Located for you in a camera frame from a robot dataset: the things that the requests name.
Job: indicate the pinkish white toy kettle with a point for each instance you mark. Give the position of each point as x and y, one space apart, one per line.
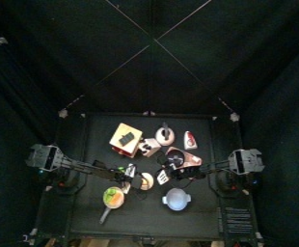
164 136

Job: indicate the white toy cube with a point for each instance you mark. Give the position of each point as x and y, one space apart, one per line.
149 147

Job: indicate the white text warning label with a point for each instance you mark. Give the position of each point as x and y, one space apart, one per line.
237 220

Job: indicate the white slotted toy spatula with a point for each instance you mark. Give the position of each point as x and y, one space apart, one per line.
162 177

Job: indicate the pale round toy pot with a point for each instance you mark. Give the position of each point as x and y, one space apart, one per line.
176 199

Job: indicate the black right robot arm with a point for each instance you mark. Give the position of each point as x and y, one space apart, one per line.
241 160

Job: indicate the pink toy appliance black dish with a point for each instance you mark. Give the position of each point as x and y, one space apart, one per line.
188 159

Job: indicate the orange toy frying pan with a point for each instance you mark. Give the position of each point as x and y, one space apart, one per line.
116 201

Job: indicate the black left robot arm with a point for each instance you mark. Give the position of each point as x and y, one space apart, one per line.
46 157

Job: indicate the toy corn green husk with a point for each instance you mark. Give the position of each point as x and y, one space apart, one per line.
120 168

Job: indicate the green toy vegetable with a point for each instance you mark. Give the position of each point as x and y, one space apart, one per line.
109 194

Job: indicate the wooden toy box red base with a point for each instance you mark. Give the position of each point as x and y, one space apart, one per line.
122 131

